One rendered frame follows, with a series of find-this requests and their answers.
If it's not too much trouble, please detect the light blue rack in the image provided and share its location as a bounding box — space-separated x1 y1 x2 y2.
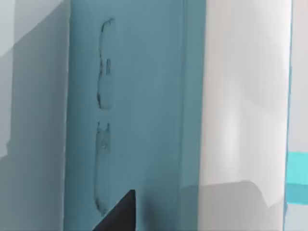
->
285 151 308 205

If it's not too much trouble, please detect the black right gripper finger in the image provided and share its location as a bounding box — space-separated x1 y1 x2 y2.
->
92 189 137 231

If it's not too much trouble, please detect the blue book with white pages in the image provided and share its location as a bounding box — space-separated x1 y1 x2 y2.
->
63 0 294 231

